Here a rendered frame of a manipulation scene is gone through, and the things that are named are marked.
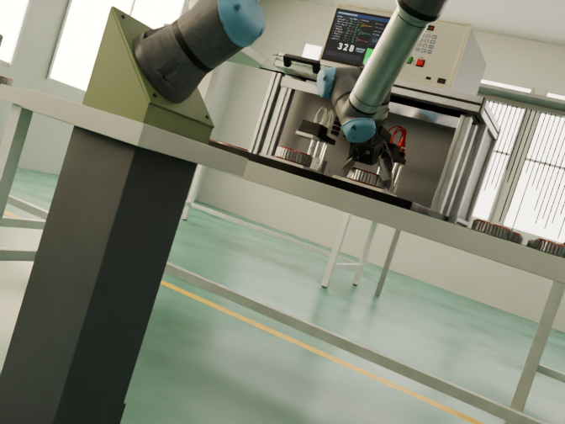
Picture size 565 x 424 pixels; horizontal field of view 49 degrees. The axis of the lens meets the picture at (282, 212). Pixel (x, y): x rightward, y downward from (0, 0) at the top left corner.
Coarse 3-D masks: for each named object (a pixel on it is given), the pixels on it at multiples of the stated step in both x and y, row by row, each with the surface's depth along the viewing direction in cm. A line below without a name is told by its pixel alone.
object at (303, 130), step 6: (306, 120) 188; (300, 126) 189; (306, 126) 188; (312, 126) 187; (318, 126) 186; (324, 126) 189; (300, 132) 186; (306, 132) 188; (312, 132) 187; (318, 132) 186; (324, 132) 190; (312, 138) 184; (318, 138) 188; (324, 138) 190; (330, 138) 195; (312, 144) 197; (318, 144) 196; (324, 144) 195; (330, 144) 198; (318, 150) 197; (324, 150) 195
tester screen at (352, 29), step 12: (336, 24) 196; (348, 24) 194; (360, 24) 192; (372, 24) 191; (384, 24) 189; (336, 36) 195; (348, 36) 194; (360, 36) 192; (360, 48) 192; (372, 48) 190; (348, 60) 193
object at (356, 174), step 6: (354, 168) 171; (348, 174) 173; (354, 174) 170; (360, 174) 169; (366, 174) 168; (372, 174) 168; (378, 174) 169; (354, 180) 170; (360, 180) 169; (366, 180) 169; (372, 180) 169; (378, 180) 169; (372, 186) 169; (378, 186) 169; (384, 186) 171
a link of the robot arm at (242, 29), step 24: (192, 0) 117; (216, 0) 112; (240, 0) 111; (192, 24) 113; (216, 24) 112; (240, 24) 112; (264, 24) 118; (192, 48) 114; (216, 48) 114; (240, 48) 117
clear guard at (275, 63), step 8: (272, 56) 177; (280, 56) 177; (264, 64) 174; (272, 64) 174; (280, 64) 174; (296, 64) 173; (304, 64) 172; (320, 64) 172; (280, 72) 171; (288, 72) 170; (296, 72) 170; (304, 72) 169; (312, 72) 169; (312, 80) 166
